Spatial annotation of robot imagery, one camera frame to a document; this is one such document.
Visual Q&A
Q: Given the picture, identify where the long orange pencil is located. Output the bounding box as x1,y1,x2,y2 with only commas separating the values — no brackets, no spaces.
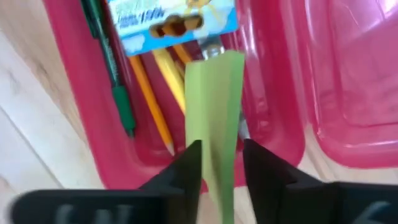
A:
128,54,176,156

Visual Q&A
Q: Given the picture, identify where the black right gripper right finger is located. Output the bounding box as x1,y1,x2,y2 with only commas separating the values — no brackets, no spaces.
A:
244,139,398,224

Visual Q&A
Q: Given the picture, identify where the green pen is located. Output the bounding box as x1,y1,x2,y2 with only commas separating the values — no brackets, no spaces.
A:
80,0,137,138

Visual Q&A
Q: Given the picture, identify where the yellow pencil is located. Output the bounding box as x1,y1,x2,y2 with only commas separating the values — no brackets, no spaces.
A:
152,48,187,114

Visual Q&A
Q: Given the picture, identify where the pink plastic pencil case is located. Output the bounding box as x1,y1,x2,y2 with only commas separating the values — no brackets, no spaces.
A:
42,0,398,191

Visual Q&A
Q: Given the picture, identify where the short orange pencil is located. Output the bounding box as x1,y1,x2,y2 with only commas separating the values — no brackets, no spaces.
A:
172,43,194,65

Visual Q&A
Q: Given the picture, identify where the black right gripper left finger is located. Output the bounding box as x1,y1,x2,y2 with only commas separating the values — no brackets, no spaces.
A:
9,139,203,224

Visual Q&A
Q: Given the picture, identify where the green sticky note pad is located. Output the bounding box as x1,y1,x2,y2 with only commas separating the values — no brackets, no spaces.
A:
185,50,246,224

